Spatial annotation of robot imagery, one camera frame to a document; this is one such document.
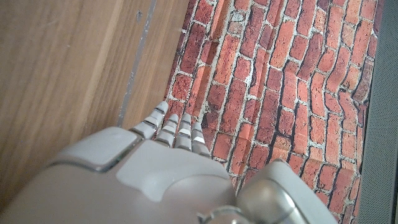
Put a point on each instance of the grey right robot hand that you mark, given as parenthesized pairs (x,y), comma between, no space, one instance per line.
(161,180)

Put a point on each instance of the dark perforated wall panel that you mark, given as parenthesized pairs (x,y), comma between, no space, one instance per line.
(382,124)

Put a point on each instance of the red brick print backdrop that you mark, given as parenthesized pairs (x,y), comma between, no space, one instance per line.
(273,77)

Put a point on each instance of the grey tape outline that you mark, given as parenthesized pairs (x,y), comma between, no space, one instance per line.
(136,62)

